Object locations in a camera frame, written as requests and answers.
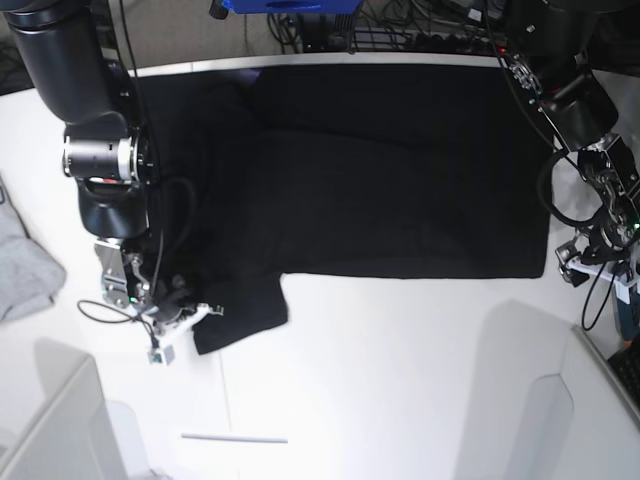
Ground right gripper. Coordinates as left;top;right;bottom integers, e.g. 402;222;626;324
132;275;225;350

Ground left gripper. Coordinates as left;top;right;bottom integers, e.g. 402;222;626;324
555;227;639;288

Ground black T-shirt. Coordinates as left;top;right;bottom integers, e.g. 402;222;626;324
141;64;550;355

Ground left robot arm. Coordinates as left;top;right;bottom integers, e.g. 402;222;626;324
504;1;639;287

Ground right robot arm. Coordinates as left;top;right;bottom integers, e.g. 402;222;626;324
1;1;224;364

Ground blue glue gun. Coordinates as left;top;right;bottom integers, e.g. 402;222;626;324
614;263;639;342

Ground black keyboard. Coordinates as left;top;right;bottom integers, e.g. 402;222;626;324
608;339;640;406

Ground grey cloth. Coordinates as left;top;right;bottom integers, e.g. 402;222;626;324
1;182;66;322

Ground black power strip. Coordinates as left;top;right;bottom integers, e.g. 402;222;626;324
353;28;495;56

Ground blue box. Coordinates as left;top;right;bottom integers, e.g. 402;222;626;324
222;0;360;15

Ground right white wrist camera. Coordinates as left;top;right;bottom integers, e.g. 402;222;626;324
147;345;175;366

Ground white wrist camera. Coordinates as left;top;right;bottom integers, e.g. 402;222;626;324
614;277;638;305
147;345;175;366

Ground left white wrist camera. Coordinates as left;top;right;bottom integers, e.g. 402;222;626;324
614;277;638;305

